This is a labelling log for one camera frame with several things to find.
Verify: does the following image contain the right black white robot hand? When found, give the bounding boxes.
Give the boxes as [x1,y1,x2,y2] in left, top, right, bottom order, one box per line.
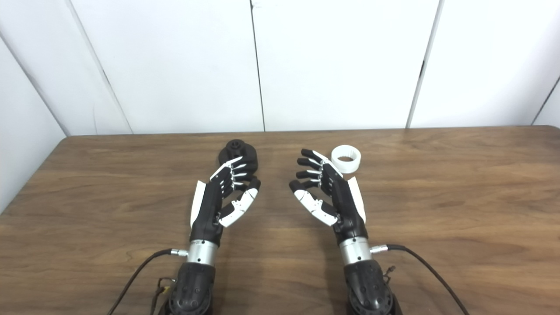
[289,148,369,245]

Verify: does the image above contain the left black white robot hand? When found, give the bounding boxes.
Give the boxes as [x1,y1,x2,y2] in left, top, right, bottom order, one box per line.
[189,156,262,246]

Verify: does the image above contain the white toothed plastic ring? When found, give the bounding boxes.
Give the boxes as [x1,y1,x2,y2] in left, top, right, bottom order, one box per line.
[331,145,362,174]

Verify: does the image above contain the round black plastic part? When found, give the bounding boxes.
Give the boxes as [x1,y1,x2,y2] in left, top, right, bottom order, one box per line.
[218,139,259,176]

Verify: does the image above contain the thin left arm wires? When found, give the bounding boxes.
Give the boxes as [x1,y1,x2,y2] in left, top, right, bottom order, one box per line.
[150,277,176,315]

